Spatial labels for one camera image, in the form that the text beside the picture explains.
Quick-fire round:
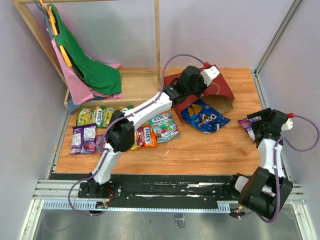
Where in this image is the purple snack bag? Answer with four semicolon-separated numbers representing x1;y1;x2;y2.
69;123;97;155
237;116;261;143

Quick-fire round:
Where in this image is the blue snack pack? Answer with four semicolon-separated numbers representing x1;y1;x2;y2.
180;99;230;134

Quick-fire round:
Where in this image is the teal mint Fox's candy bag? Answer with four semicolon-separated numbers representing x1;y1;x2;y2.
148;113;181;144

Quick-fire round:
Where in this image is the orange Fox's candy bag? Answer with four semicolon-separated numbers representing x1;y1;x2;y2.
130;126;158;151

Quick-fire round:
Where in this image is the green Fox's candy bag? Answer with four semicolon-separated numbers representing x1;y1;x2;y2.
102;104;135;128
76;106;106;128

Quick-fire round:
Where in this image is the purple Fox's candy bag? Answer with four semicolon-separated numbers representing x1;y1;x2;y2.
95;134;106;155

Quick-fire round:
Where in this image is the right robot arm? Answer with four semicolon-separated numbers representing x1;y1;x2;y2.
226;108;293;223

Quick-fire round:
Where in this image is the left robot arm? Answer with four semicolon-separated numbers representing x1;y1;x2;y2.
78;66;209;198

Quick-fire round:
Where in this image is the wooden clothes rack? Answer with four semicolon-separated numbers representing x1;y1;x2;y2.
13;0;162;108

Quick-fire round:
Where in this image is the green shirt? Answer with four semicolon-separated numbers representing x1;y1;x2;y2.
48;3;122;95

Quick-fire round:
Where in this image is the pink shirt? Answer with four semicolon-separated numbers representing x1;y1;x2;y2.
51;37;123;105

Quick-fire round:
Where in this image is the blue grey cloth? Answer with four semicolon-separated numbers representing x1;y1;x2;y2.
67;98;85;115

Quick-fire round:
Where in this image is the yellow hanger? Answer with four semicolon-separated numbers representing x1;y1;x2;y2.
38;0;73;68

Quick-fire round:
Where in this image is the grey hanger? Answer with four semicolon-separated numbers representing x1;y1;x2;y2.
33;0;58;40

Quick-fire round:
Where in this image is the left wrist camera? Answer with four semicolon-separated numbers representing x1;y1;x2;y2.
200;65;220;86

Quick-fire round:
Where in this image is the aluminium frame post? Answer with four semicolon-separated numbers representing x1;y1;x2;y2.
253;0;305;76

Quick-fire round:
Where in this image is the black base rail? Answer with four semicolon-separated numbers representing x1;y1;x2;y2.
77;174;240;212

